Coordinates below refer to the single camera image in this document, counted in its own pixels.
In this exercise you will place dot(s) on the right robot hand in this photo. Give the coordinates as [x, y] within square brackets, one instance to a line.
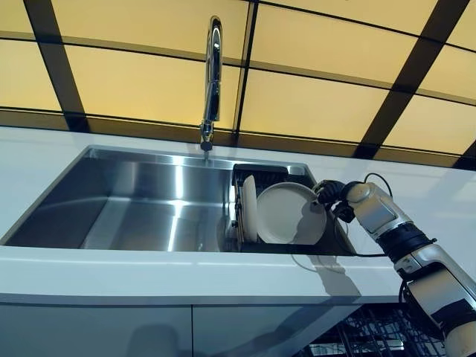
[331, 191]

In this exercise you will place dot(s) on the beige bowl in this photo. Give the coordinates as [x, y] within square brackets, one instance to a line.
[282, 212]

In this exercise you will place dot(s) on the cream plate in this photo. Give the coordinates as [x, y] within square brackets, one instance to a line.
[250, 208]

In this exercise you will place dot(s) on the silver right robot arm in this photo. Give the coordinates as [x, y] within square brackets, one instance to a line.
[427, 267]

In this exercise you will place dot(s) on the black sink drying rack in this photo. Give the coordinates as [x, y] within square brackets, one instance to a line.
[260, 173]

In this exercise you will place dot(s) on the chrome kitchen faucet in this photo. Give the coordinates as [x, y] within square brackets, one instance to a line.
[212, 74]

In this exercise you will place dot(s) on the stainless steel sink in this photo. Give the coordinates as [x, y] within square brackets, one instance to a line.
[130, 208]

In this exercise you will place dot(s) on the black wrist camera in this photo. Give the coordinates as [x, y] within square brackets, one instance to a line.
[344, 212]

